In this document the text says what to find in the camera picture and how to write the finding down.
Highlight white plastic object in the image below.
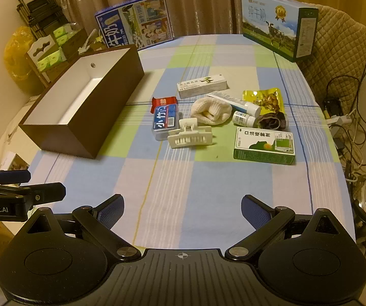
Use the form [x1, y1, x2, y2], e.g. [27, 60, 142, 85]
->
[78, 29, 99, 55]

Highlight white power strip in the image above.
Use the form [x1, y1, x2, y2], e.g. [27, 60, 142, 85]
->
[325, 115, 353, 127]

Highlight brown storage box white inside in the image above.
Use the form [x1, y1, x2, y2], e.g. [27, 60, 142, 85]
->
[18, 44, 145, 160]

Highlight small white pill bottle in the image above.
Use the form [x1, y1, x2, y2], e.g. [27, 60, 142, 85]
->
[232, 111, 255, 127]

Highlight plaid tablecloth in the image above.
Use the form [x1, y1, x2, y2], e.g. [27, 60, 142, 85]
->
[27, 33, 359, 252]

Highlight white hair claw clip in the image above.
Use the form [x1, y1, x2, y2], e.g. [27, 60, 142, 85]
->
[167, 118, 214, 150]

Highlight beige quilted chair cover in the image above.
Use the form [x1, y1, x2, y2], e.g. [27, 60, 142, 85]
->
[294, 5, 366, 112]

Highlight yellow snack packet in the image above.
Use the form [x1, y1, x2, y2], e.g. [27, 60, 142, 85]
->
[242, 88, 285, 115]

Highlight green white medicine box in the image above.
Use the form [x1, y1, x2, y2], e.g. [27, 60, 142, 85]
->
[233, 127, 296, 165]

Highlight yellow plastic bag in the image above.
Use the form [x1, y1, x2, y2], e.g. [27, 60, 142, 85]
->
[4, 25, 43, 95]

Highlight white ointment box green parrot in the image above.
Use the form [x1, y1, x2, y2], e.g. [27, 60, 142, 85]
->
[177, 74, 229, 99]

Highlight black folding rack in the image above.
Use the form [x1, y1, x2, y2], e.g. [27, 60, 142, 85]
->
[15, 0, 58, 39]

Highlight white blue ointment tube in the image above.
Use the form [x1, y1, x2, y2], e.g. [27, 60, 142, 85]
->
[207, 91, 262, 118]

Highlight green tissue packets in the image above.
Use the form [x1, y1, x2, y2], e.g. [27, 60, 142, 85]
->
[37, 25, 75, 71]

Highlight printed cardboard box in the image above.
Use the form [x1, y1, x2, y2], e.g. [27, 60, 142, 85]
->
[8, 153, 30, 171]

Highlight beige curtain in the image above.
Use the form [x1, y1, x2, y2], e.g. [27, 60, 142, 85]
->
[44, 0, 276, 35]

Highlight green cow milk carton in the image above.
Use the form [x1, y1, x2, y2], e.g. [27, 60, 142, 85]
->
[241, 0, 319, 62]

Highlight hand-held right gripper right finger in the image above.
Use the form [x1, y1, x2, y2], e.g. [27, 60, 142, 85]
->
[225, 194, 346, 262]

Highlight red packet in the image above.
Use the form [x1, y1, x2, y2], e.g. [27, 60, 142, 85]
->
[151, 97, 180, 113]

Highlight black power adapter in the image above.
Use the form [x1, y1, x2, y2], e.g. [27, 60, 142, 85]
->
[325, 97, 343, 115]

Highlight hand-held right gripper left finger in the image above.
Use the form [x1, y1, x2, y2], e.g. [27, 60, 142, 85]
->
[20, 194, 140, 262]

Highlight black cable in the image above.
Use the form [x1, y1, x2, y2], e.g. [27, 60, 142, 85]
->
[325, 14, 366, 173]

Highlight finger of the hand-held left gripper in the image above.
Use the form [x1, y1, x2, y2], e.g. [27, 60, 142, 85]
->
[0, 183, 66, 204]
[0, 170, 31, 185]

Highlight dark brown cloth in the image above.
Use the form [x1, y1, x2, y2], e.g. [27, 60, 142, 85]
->
[257, 112, 287, 131]

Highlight blue cartoon milk carton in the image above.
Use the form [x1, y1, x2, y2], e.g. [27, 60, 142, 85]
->
[94, 0, 175, 51]

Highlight white sock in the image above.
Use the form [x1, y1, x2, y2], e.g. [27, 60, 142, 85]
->
[191, 97, 233, 125]

